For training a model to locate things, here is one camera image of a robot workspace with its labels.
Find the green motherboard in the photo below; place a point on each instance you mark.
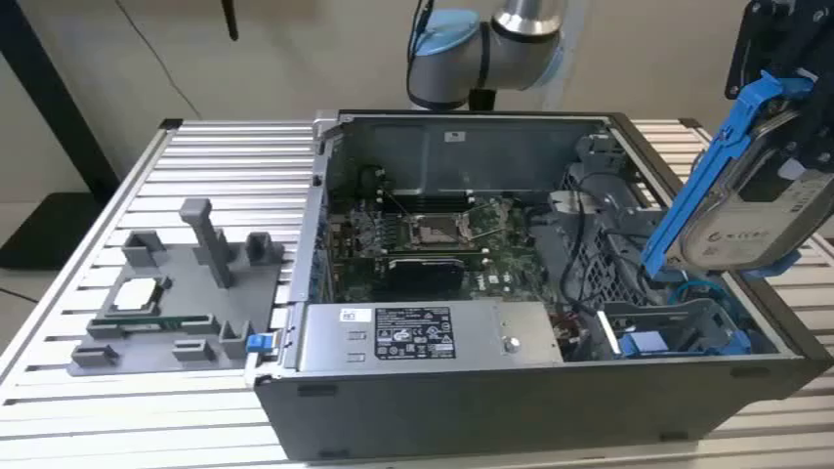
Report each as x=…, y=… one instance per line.
x=516, y=264

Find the thin locking lever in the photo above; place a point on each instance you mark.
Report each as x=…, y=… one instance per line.
x=396, y=203

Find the grey parts rack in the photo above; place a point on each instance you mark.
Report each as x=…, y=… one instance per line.
x=189, y=293

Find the green RAM stick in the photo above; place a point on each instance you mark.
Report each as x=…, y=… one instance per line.
x=173, y=322

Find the open dark PC case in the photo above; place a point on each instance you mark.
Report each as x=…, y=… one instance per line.
x=457, y=415

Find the silver CPU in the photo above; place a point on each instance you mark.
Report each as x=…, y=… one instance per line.
x=137, y=295

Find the grey metal disk bay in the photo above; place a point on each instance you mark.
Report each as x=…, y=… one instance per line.
x=600, y=254

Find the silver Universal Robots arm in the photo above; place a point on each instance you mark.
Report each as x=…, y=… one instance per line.
x=450, y=73

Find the CPU socket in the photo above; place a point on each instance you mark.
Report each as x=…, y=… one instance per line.
x=433, y=229

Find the black RAM slots block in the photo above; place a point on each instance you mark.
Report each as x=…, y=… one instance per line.
x=424, y=202

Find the black stand with base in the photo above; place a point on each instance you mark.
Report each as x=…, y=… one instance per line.
x=59, y=229

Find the black antenna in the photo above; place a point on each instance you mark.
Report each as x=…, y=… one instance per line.
x=230, y=19

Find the silver power supply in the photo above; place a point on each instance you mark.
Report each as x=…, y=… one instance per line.
x=482, y=332

